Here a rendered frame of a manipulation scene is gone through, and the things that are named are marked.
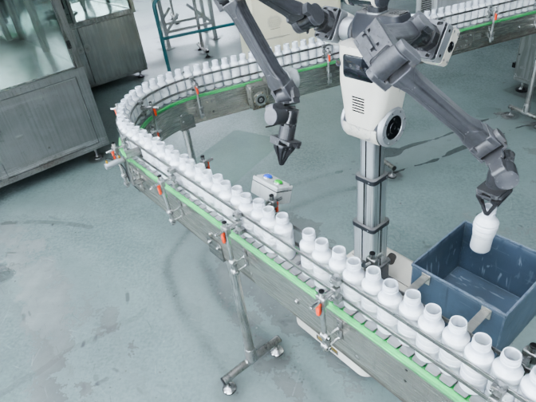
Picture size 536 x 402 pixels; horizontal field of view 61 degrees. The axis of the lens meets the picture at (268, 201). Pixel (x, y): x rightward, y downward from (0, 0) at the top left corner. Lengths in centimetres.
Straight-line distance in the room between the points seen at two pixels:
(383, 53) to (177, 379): 192
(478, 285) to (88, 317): 217
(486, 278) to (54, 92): 365
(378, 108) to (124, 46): 522
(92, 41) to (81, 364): 454
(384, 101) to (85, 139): 333
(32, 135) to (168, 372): 261
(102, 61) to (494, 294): 565
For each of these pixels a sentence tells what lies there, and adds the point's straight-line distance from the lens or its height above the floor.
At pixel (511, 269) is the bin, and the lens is 178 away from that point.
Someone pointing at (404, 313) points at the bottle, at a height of 112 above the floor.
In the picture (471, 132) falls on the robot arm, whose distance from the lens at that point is 130.
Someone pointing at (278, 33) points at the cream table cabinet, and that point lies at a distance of 551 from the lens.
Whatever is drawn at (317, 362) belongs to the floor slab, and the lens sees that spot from 247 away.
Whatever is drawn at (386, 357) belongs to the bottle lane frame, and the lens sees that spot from 130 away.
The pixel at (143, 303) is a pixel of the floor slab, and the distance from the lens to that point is 296.
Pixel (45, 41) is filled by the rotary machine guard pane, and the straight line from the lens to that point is 435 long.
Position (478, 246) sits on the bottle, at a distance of 156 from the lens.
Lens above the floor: 200
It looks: 34 degrees down
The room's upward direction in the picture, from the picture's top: 8 degrees counter-clockwise
